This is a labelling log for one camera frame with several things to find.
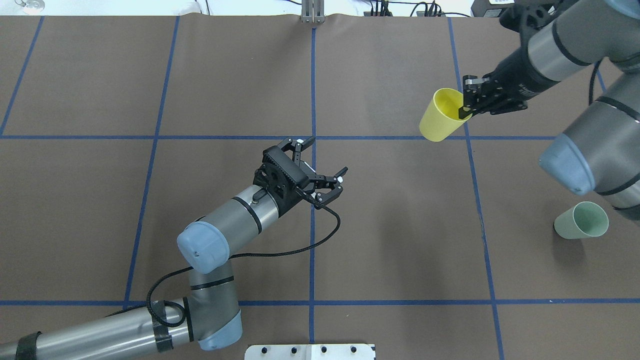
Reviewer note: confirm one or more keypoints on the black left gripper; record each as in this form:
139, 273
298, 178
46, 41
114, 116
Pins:
292, 199

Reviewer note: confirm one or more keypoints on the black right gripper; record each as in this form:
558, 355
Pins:
511, 76

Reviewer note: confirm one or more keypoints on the yellow cup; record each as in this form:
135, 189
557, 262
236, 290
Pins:
441, 117

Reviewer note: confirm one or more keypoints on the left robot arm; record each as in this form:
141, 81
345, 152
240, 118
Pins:
198, 303

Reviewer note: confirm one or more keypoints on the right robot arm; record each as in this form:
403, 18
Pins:
599, 151

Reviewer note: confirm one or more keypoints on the green cup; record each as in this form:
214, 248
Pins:
582, 221

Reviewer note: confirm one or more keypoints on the clear tape roll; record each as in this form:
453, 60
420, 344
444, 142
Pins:
31, 7

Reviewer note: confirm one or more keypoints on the aluminium frame post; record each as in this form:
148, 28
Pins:
313, 11

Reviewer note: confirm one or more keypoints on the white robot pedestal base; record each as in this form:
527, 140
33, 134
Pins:
328, 351

